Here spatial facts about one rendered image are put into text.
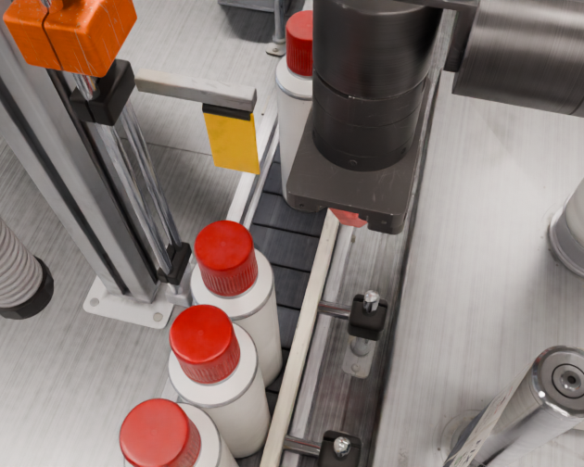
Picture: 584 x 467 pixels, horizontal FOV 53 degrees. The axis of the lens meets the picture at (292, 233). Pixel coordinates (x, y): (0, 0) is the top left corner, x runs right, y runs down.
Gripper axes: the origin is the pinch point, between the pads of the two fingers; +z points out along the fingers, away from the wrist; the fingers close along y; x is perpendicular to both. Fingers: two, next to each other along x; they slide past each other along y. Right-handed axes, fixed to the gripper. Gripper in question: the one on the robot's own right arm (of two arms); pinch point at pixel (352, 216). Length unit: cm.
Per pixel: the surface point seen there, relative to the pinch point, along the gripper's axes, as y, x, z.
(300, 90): 8.2, 5.8, -2.6
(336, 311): -2.8, 0.1, 10.6
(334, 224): 5.1, 2.1, 10.2
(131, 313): -4.7, 19.9, 18.3
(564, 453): -8.8, -19.5, 13.6
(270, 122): 11.3, 9.5, 5.5
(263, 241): 3.8, 8.5, 13.7
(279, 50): 33.9, 15.5, 18.6
